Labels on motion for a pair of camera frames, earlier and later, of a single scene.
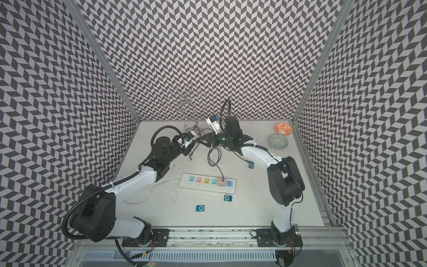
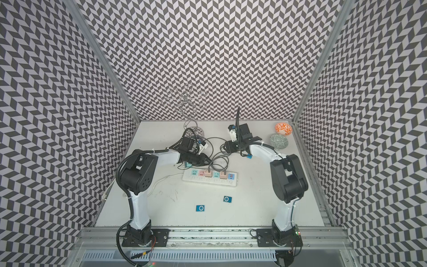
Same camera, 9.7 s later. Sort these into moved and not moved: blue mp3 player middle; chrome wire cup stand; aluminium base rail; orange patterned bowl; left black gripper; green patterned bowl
Moved: left black gripper
Not moved: chrome wire cup stand; green patterned bowl; orange patterned bowl; aluminium base rail; blue mp3 player middle
